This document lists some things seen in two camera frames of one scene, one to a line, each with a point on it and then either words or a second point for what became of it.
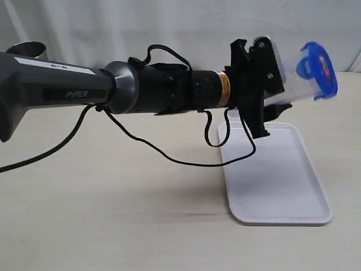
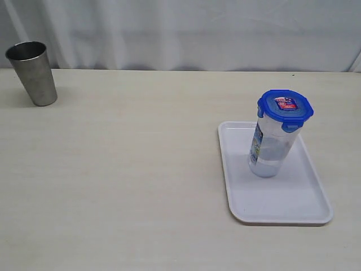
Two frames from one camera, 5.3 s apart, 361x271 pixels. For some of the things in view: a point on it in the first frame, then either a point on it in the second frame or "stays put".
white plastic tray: (277, 183) stays put
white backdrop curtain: (95, 33) stays put
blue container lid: (318, 66) to (288, 107)
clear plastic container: (296, 90) to (270, 146)
